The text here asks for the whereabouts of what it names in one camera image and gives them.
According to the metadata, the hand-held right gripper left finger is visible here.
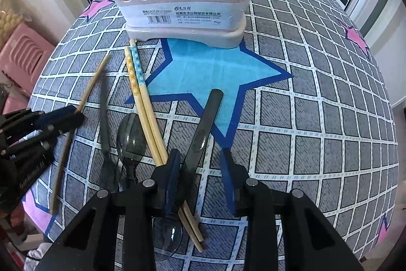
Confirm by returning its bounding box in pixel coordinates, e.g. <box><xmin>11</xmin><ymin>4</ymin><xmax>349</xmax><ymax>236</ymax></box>
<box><xmin>35</xmin><ymin>149</ymin><xmax>181</xmax><ymax>271</ymax></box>

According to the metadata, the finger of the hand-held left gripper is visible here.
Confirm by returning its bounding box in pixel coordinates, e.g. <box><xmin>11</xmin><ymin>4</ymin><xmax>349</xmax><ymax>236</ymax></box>
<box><xmin>0</xmin><ymin>127</ymin><xmax>63</xmax><ymax>161</ymax></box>
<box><xmin>0</xmin><ymin>105</ymin><xmax>86</xmax><ymax>137</ymax></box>

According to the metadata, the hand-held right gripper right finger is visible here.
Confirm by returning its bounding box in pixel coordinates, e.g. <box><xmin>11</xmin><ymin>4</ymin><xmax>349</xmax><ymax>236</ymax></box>
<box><xmin>220</xmin><ymin>148</ymin><xmax>365</xmax><ymax>271</ymax></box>

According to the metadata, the dark plastic fork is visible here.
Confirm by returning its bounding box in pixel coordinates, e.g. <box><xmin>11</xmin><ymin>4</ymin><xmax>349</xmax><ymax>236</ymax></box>
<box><xmin>98</xmin><ymin>79</ymin><xmax>121</xmax><ymax>192</ymax></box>

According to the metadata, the plain bamboo chopstick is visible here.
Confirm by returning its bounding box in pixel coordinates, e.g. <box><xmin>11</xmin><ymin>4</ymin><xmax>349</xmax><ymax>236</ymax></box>
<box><xmin>50</xmin><ymin>54</ymin><xmax>111</xmax><ymax>215</ymax></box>

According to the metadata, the dark translucent plastic spoon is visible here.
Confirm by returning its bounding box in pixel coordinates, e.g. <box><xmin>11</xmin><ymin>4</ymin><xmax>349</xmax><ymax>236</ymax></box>
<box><xmin>116</xmin><ymin>113</ymin><xmax>148</xmax><ymax>192</ymax></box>
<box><xmin>152</xmin><ymin>88</ymin><xmax>225</xmax><ymax>262</ymax></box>

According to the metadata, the yellow patterned chopstick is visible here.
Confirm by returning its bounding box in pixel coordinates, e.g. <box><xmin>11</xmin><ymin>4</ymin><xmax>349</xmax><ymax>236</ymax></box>
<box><xmin>124</xmin><ymin>45</ymin><xmax>204</xmax><ymax>252</ymax></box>

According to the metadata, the blue patterned chopstick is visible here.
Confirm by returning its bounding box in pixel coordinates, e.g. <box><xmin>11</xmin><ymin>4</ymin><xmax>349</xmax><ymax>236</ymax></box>
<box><xmin>129</xmin><ymin>39</ymin><xmax>205</xmax><ymax>243</ymax></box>

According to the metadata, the stack of pink plastic stools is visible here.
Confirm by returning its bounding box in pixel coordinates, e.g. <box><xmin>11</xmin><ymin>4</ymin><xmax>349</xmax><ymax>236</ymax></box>
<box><xmin>0</xmin><ymin>22</ymin><xmax>56</xmax><ymax>113</ymax></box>

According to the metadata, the clear bag of beige balls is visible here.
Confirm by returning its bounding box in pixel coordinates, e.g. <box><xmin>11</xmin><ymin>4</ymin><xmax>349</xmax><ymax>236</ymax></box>
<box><xmin>0</xmin><ymin>0</ymin><xmax>24</xmax><ymax>37</ymax></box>

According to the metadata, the grey checked star tablecloth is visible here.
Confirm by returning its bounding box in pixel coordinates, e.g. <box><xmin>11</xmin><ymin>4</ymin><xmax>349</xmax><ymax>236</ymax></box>
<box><xmin>19</xmin><ymin>0</ymin><xmax>398</xmax><ymax>271</ymax></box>

